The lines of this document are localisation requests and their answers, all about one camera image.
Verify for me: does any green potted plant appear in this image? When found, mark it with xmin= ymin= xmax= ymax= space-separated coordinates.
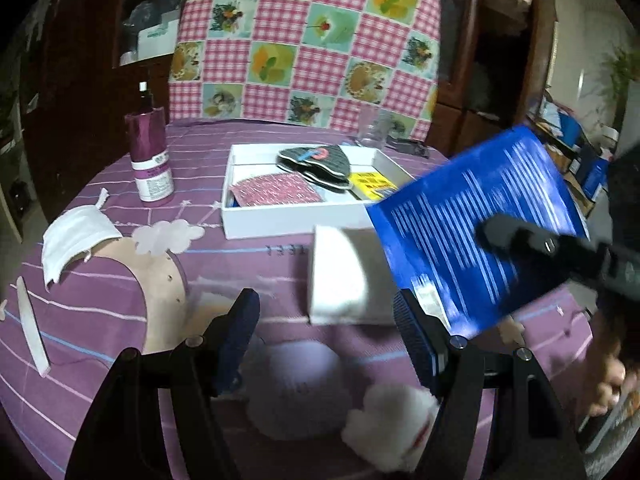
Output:
xmin=602 ymin=45 xmax=640 ymax=106

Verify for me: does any pink checkered patchwork cloth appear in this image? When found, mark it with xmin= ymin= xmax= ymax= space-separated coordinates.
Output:
xmin=167 ymin=0 xmax=441 ymax=143

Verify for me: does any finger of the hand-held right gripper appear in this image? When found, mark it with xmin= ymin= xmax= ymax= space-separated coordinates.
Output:
xmin=475 ymin=214 xmax=608 ymax=286

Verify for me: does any black plastic buckle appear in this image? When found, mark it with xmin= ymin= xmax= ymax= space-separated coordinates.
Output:
xmin=387 ymin=135 xmax=431 ymax=158

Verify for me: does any white fluffy plush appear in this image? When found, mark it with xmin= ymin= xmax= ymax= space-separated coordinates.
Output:
xmin=342 ymin=382 xmax=441 ymax=473

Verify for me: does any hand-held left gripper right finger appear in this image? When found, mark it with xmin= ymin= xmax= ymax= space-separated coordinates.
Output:
xmin=393 ymin=289 xmax=588 ymax=480

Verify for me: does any purple spray bottle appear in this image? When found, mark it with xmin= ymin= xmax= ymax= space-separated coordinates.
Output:
xmin=124 ymin=81 xmax=176 ymax=204

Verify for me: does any person's right hand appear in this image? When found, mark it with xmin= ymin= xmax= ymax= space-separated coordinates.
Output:
xmin=577 ymin=310 xmax=640 ymax=431

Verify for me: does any large blue packet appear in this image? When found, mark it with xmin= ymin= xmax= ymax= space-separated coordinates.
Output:
xmin=367 ymin=125 xmax=591 ymax=336

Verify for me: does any white nail file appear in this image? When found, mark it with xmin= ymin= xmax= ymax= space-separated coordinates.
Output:
xmin=16 ymin=276 xmax=52 ymax=377

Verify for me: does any dark wooden cabinet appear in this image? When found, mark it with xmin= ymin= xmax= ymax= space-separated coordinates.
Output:
xmin=430 ymin=0 xmax=558 ymax=156
xmin=30 ymin=0 xmax=201 ymax=201

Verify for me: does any white shallow box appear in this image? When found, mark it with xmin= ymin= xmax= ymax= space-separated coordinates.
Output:
xmin=221 ymin=142 xmax=416 ymax=240

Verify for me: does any white cloth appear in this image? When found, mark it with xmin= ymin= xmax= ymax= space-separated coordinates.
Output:
xmin=307 ymin=225 xmax=451 ymax=326

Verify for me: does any red speckled cloth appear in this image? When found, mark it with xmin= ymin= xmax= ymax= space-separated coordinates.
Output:
xmin=229 ymin=172 xmax=323 ymax=207

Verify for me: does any purple striped tablecloth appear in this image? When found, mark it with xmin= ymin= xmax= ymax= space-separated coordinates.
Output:
xmin=0 ymin=120 xmax=601 ymax=480

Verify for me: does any yellow sponge packet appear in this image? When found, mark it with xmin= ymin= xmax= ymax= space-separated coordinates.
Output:
xmin=350 ymin=171 xmax=398 ymax=201

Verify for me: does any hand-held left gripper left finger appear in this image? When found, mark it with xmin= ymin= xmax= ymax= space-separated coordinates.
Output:
xmin=65 ymin=287 xmax=262 ymax=480

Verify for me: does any clear glass cup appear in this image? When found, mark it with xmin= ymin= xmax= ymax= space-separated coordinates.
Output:
xmin=356 ymin=105 xmax=393 ymax=150

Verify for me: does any white box in cabinet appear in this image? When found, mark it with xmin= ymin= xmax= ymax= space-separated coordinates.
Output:
xmin=137 ymin=20 xmax=178 ymax=56

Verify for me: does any white face mask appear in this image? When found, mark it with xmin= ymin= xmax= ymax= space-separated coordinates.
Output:
xmin=41 ymin=189 xmax=123 ymax=291

